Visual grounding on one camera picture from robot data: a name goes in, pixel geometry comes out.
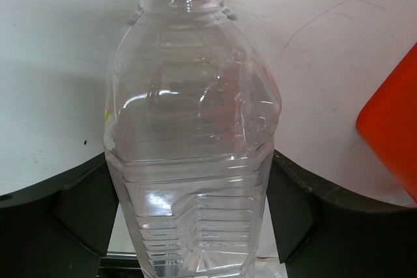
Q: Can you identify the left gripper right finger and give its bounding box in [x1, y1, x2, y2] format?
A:
[267, 152, 416, 277]

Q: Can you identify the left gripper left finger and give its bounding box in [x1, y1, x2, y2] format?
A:
[1, 154, 119, 277]

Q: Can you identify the orange plastic bin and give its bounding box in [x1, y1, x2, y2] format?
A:
[356, 46, 416, 200]

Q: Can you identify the clear apple juice bottle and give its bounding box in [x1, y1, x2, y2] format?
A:
[104, 0, 281, 277]

